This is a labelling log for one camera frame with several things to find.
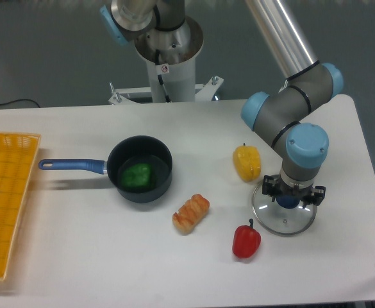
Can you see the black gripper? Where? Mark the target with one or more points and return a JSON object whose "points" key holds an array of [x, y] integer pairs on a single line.
{"points": [[282, 187]]}

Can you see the glass lid blue knob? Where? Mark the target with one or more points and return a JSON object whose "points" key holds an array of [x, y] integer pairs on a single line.
{"points": [[279, 220]]}

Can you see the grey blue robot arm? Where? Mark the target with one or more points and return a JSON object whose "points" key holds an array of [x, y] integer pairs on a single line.
{"points": [[277, 119]]}

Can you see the yellow bell pepper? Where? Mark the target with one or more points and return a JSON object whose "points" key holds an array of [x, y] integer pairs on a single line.
{"points": [[247, 162]]}

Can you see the red bell pepper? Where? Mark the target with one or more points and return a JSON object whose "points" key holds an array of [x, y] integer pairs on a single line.
{"points": [[246, 240]]}

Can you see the toy bread loaf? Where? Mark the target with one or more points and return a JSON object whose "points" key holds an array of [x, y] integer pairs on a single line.
{"points": [[190, 214]]}

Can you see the green bell pepper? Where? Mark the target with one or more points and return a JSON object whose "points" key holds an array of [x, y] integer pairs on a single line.
{"points": [[136, 177]]}

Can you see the yellow plastic basket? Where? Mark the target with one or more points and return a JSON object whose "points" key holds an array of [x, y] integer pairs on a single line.
{"points": [[18, 154]]}

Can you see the dark pot blue handle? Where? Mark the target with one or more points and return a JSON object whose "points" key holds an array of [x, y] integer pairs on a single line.
{"points": [[130, 151]]}

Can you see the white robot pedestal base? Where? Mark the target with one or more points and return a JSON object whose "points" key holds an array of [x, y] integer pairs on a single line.
{"points": [[170, 58]]}

